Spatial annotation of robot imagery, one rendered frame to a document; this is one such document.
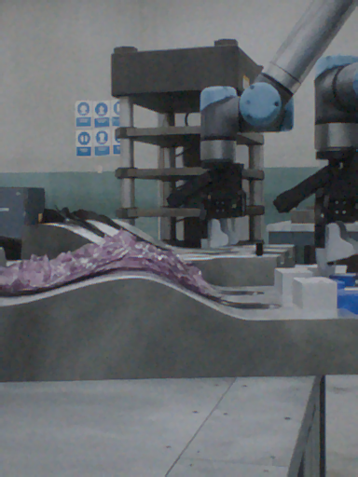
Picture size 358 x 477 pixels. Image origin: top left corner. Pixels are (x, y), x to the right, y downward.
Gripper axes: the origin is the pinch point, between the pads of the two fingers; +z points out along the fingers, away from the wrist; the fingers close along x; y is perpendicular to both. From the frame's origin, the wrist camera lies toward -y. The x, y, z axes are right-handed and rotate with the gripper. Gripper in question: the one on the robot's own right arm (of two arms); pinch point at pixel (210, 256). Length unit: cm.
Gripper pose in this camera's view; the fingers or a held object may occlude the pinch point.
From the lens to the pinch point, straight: 156.4
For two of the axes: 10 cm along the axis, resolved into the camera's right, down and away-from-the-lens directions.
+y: 9.4, 0.1, -3.5
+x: 3.5, -0.5, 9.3
